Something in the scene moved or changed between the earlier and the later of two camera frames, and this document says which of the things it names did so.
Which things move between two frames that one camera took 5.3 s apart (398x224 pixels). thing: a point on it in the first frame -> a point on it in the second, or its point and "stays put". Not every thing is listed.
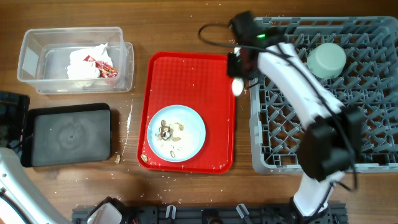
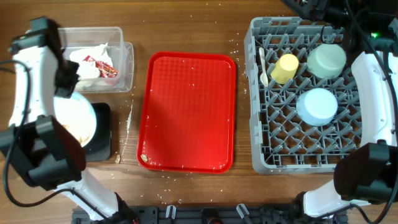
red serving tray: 196,79 stays put
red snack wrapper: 104,69 stays put
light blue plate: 176,133 -> 77,115
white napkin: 78,68 stays put
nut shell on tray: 144,158 stays put
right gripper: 232,70 -> 318,6
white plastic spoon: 237,86 -> 263,76
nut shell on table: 117,159 stays put
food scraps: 166,132 -> 81,140
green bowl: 326,60 stays put
